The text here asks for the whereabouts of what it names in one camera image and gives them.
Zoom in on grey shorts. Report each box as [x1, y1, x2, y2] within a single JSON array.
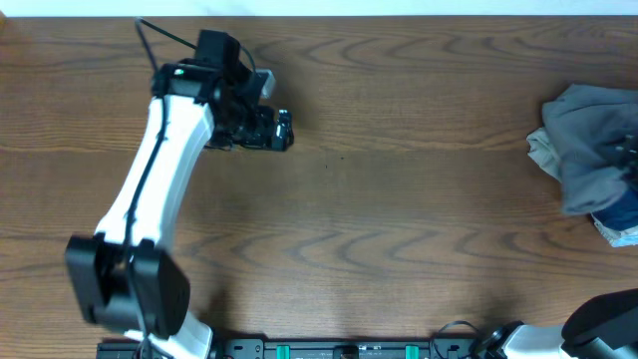
[[541, 84, 637, 214]]

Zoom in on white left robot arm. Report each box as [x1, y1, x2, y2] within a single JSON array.
[[65, 30, 294, 358]]

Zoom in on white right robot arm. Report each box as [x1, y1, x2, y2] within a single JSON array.
[[470, 135, 637, 359]]

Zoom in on folded blue garment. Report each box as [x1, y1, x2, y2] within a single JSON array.
[[592, 189, 637, 231]]

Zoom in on folded beige garment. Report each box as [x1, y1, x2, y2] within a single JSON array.
[[525, 127, 638, 248]]

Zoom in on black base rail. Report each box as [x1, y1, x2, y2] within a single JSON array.
[[96, 321, 504, 359]]

